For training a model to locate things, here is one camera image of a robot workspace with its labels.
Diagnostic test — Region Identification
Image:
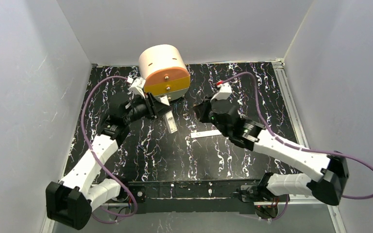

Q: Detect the aluminium frame rail front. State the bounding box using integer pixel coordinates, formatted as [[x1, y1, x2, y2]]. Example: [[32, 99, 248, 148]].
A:
[[47, 183, 338, 206]]

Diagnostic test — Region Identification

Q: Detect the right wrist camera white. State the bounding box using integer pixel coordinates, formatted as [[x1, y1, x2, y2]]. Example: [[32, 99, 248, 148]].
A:
[[210, 82, 232, 101]]

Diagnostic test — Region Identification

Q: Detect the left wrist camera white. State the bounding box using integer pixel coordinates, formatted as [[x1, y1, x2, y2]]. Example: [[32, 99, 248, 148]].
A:
[[129, 77, 146, 99]]

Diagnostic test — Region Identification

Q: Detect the aluminium frame rail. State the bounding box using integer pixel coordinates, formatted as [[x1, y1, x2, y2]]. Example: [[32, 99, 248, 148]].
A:
[[271, 60, 308, 147], [47, 183, 338, 206]]

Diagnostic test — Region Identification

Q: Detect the black marble pattern mat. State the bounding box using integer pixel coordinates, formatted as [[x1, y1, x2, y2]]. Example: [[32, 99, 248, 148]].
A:
[[62, 62, 303, 184]]

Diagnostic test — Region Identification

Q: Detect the white remote control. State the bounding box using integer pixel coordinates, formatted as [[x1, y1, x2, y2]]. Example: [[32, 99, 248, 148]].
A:
[[164, 111, 178, 133]]

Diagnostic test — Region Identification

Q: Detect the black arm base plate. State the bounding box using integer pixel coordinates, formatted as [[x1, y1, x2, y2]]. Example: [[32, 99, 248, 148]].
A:
[[98, 180, 290, 215]]

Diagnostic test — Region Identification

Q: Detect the aluminium frame rail right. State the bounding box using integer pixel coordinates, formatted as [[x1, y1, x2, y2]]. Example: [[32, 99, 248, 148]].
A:
[[271, 60, 308, 147]]

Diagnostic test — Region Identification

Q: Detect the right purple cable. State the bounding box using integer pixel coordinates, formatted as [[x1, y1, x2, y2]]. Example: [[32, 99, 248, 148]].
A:
[[216, 72, 373, 221]]

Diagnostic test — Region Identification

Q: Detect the round pastel drawer box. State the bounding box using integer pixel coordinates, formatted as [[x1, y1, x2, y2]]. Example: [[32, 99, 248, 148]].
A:
[[138, 44, 191, 101]]

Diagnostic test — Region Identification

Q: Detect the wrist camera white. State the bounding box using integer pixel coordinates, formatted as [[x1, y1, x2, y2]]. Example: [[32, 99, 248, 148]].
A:
[[129, 77, 146, 99], [210, 82, 232, 101]]

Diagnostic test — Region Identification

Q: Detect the purple cable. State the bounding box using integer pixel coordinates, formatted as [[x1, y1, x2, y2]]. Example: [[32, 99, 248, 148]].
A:
[[81, 76, 139, 224], [216, 72, 373, 221]]

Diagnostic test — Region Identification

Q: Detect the white remote battery cover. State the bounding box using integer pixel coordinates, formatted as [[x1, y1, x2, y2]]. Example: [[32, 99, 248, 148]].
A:
[[190, 130, 222, 138]]

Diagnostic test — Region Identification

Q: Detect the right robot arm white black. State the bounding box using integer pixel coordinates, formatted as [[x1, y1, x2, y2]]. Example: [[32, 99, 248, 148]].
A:
[[193, 99, 349, 206]]

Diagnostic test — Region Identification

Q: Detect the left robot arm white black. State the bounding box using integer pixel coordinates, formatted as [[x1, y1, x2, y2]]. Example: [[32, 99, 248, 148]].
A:
[[46, 93, 171, 230]]

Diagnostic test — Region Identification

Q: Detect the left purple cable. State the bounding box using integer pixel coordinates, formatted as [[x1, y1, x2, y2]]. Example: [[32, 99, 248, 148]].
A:
[[81, 76, 139, 224]]

